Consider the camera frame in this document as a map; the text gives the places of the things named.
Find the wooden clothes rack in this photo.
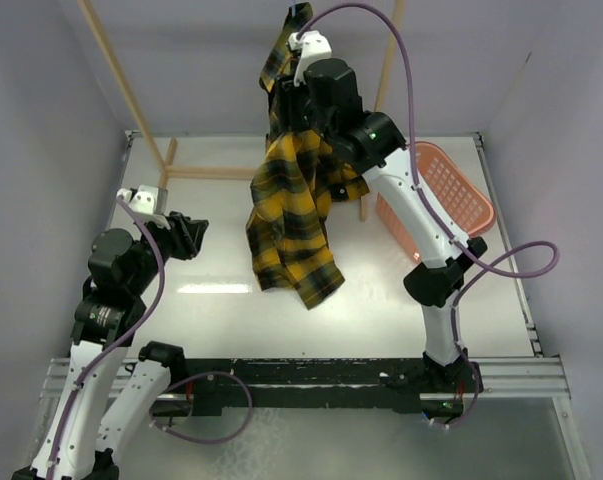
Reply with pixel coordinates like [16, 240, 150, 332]
[77, 0, 406, 222]

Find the pink plastic basket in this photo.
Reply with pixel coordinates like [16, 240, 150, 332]
[376, 141, 496, 264]

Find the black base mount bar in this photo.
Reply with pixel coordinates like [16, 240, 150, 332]
[185, 357, 483, 419]

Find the yellow black plaid shirt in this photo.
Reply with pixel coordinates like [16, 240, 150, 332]
[246, 2, 369, 309]

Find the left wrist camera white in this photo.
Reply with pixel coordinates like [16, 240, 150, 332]
[117, 185, 169, 229]

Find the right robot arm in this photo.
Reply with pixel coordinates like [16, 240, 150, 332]
[275, 58, 487, 391]

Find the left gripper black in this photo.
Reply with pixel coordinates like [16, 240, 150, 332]
[128, 210, 208, 294]

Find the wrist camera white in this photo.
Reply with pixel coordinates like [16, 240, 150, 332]
[287, 30, 332, 87]
[117, 185, 169, 229]

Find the aluminium rail frame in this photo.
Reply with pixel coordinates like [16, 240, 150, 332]
[38, 130, 567, 401]

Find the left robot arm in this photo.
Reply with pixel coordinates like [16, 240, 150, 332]
[12, 212, 209, 479]

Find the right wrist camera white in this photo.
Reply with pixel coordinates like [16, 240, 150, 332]
[287, 30, 332, 87]

